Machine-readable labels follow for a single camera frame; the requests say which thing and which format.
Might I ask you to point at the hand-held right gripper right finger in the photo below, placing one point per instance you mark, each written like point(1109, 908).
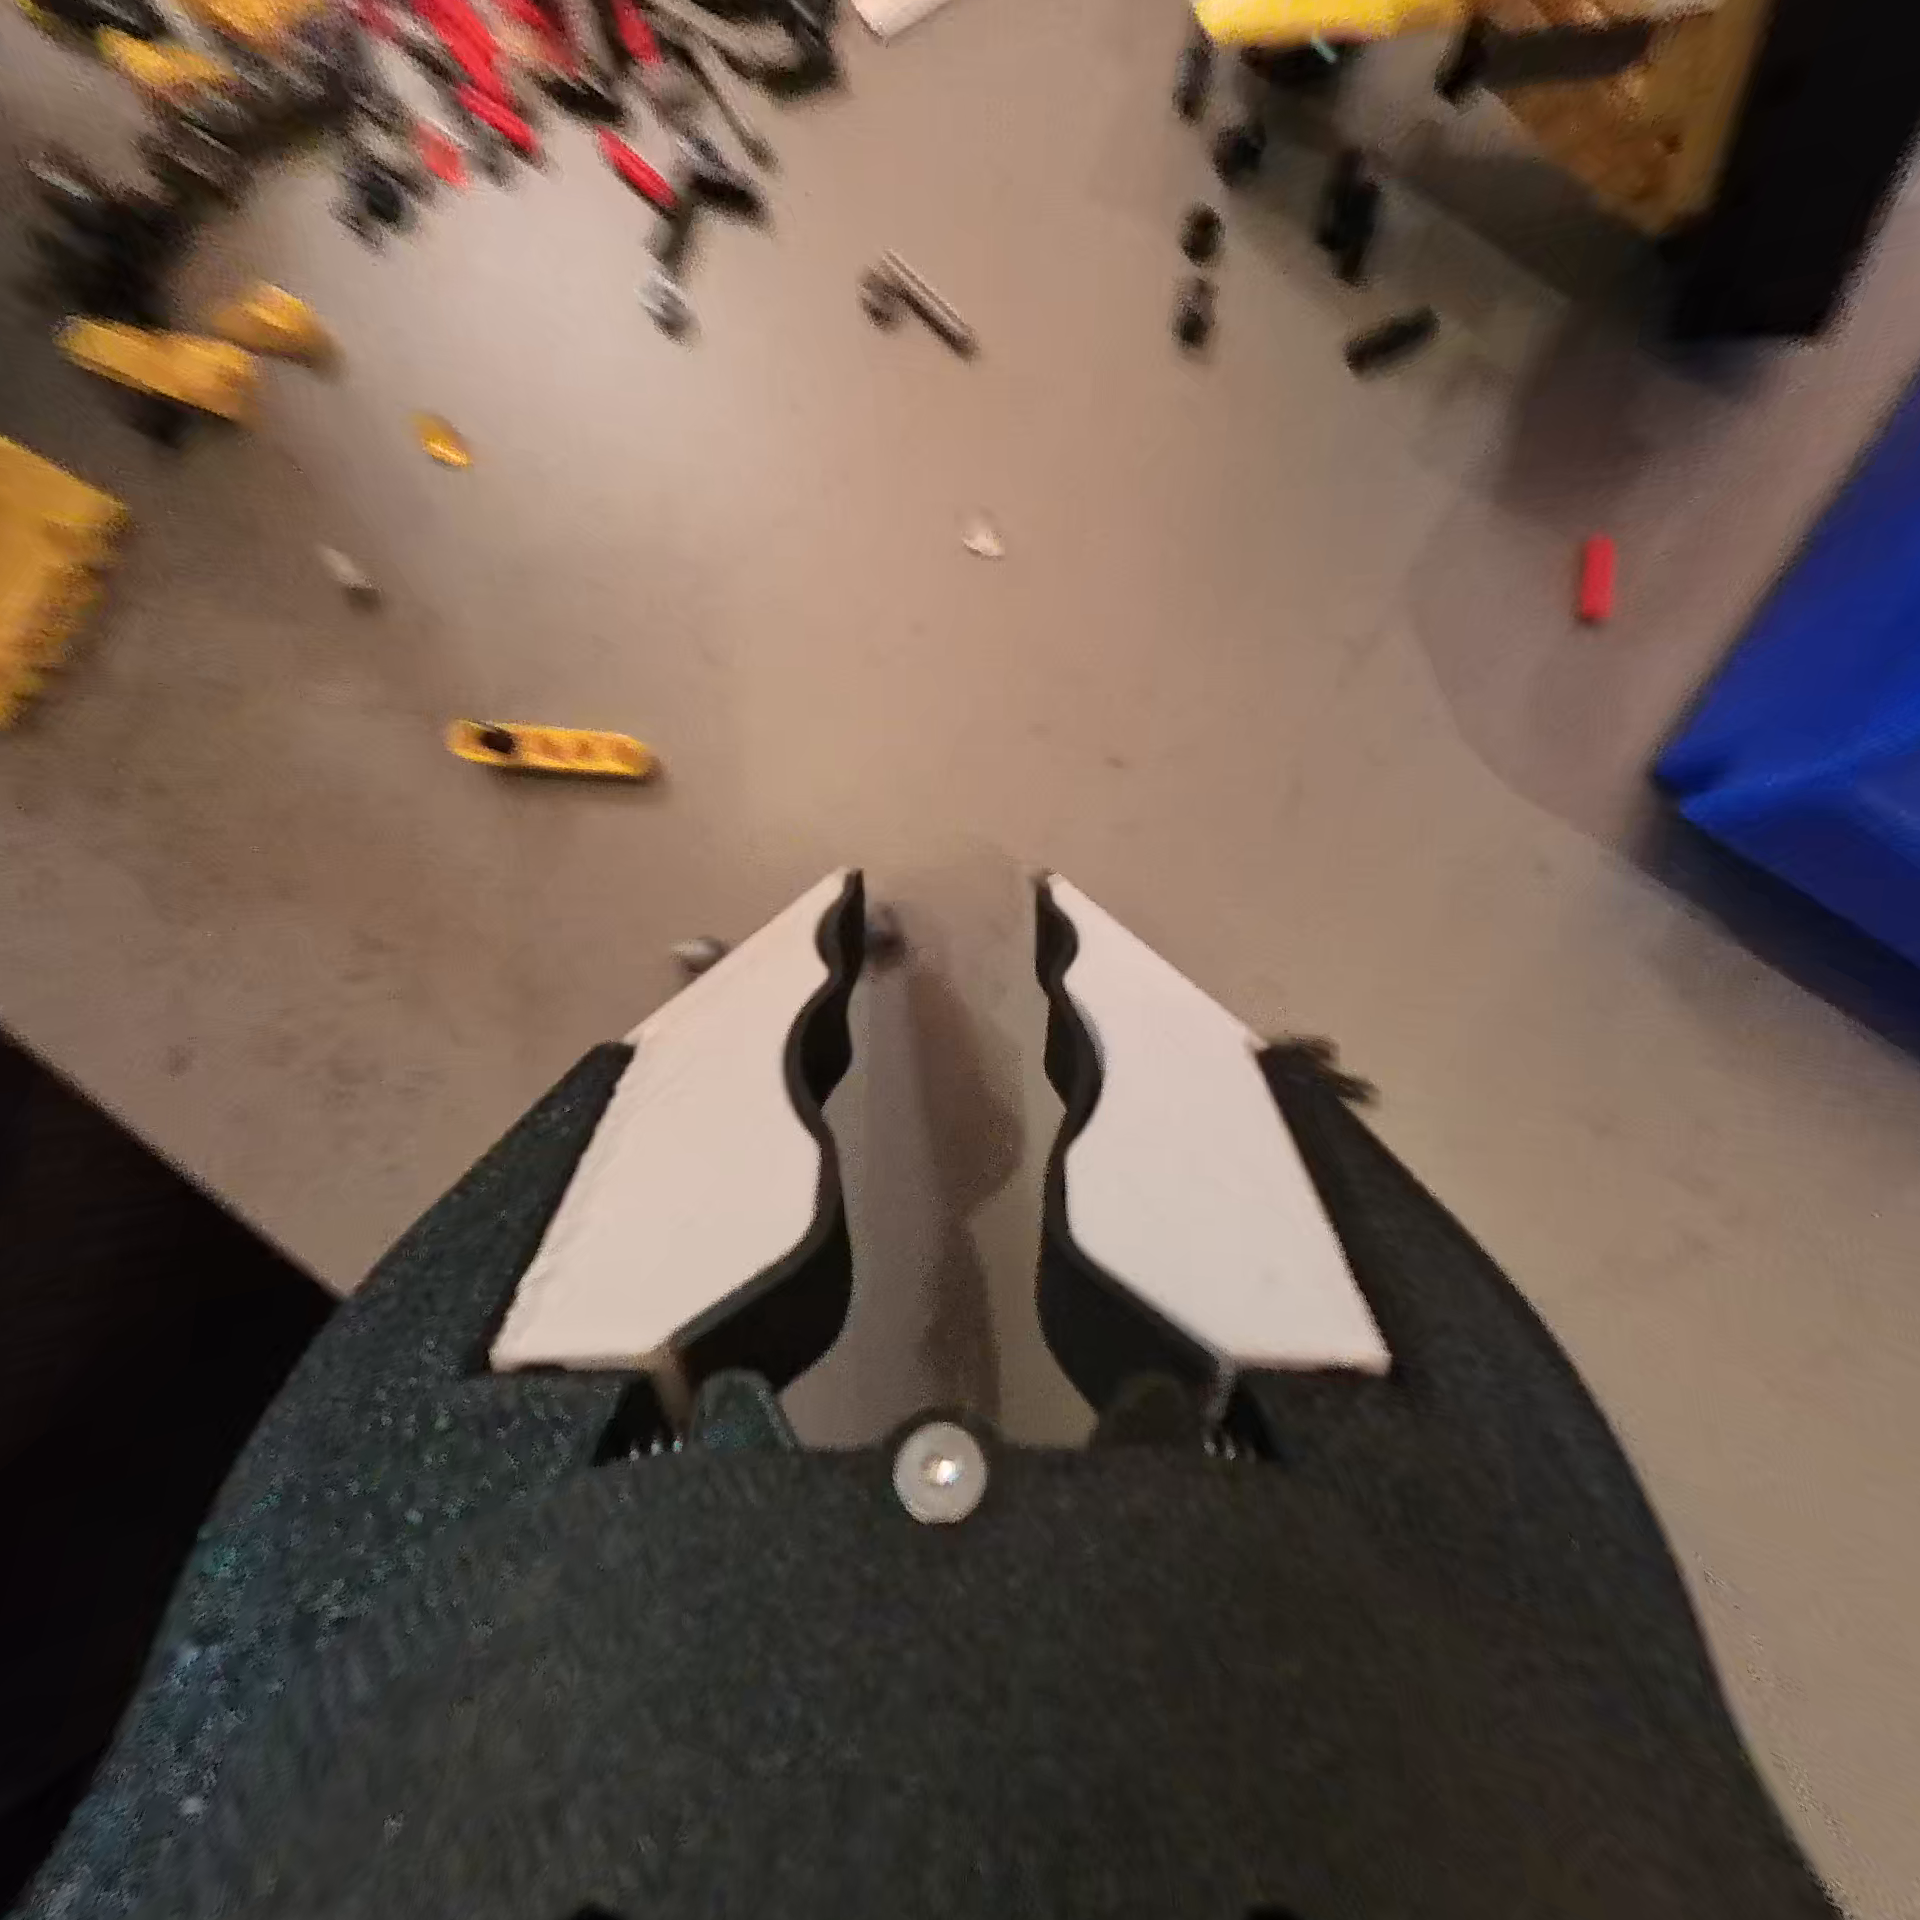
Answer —
point(1200, 1186)

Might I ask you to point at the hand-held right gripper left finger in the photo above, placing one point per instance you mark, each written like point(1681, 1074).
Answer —
point(673, 1186)

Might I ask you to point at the yellow toy beam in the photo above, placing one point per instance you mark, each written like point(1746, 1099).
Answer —
point(580, 749)

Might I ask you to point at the clear toy stud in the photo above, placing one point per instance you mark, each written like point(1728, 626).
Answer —
point(985, 537)

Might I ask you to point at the small grey toy pin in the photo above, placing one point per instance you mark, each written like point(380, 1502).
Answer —
point(346, 575)

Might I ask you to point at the red toy pin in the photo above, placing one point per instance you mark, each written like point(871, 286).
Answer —
point(1595, 579)

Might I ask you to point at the blue fabric bag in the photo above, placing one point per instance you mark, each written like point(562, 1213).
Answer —
point(1816, 749)

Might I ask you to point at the orange transparent toy stud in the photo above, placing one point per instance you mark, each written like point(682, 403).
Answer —
point(443, 441)

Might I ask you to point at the small black toy piece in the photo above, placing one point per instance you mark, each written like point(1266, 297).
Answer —
point(1349, 214)
point(1200, 232)
point(1196, 310)
point(1392, 341)

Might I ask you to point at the yellow block with blue pins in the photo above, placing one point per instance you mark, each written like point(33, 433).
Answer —
point(55, 579)

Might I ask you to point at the grey angled toy piece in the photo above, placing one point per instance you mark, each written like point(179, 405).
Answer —
point(920, 304)

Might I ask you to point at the yellow cone toy piece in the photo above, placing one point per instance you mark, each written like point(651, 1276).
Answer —
point(271, 323)

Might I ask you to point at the yellow toy connector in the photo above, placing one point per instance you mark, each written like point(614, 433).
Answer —
point(159, 371)

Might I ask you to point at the pile of toy building pieces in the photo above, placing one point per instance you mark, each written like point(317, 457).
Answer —
point(451, 61)

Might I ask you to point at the yellow toy vehicle model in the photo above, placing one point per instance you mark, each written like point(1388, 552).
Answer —
point(1621, 106)

